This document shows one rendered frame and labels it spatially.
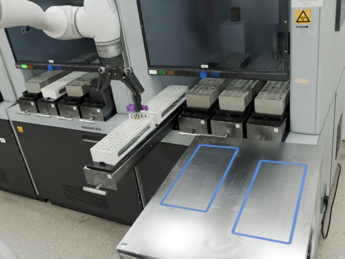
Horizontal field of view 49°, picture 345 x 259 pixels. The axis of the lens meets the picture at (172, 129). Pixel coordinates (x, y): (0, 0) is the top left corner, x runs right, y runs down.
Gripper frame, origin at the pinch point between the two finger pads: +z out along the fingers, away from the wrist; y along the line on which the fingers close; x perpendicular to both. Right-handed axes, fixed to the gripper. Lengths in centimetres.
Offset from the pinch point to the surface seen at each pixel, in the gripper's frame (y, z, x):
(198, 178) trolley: 37.1, 13.2, -17.5
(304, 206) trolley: 69, 13, -21
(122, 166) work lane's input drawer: 6.7, 15.1, -16.2
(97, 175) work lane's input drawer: -0.8, 16.3, -21.9
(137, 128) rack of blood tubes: 3.5, 9.4, 1.1
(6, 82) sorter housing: -109, 9, 33
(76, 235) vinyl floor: -66, 95, 10
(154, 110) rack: 2.7, 9.3, 15.8
